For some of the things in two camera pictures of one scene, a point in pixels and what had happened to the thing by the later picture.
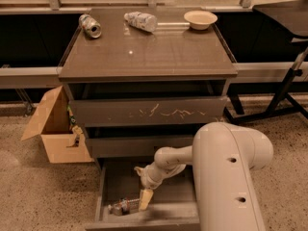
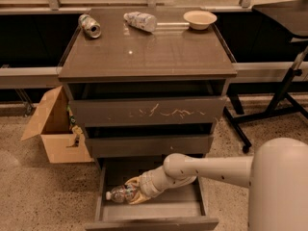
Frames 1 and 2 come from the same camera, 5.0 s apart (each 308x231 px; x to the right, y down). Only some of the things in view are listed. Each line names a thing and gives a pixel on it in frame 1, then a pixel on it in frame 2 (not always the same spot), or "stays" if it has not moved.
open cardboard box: (52, 122) stays
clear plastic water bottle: (119, 208) to (122, 193)
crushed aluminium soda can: (89, 26) stays
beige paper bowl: (200, 19) stays
